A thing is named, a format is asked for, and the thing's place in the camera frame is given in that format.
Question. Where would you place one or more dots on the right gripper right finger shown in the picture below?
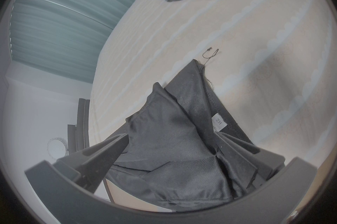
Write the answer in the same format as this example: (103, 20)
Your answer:
(266, 165)

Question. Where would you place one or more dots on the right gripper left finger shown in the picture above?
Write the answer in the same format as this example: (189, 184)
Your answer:
(97, 165)

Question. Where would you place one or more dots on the black T-shirt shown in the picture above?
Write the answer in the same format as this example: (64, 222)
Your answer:
(171, 144)

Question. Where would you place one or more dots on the bed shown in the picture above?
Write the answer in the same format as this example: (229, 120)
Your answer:
(237, 33)

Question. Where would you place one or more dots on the black chest of drawers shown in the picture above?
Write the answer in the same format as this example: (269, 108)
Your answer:
(81, 125)

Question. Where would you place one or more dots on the white round device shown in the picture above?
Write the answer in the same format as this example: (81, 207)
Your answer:
(56, 148)

